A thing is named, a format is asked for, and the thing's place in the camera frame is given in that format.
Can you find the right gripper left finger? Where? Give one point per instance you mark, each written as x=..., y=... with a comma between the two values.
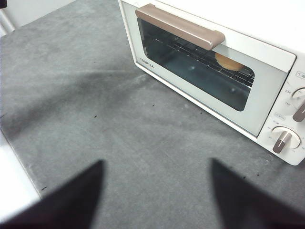
x=71, y=207

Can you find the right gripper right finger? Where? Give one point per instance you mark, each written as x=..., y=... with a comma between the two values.
x=250, y=207

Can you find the golden bread loaf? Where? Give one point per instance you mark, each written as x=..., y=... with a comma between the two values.
x=227, y=63

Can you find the timer knob on oven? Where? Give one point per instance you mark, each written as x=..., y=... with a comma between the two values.
x=284, y=139

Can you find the temperature knob on oven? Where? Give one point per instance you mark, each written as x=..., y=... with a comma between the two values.
x=300, y=112

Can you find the cream Toshiba toaster oven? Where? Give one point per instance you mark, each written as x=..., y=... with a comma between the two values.
x=262, y=23

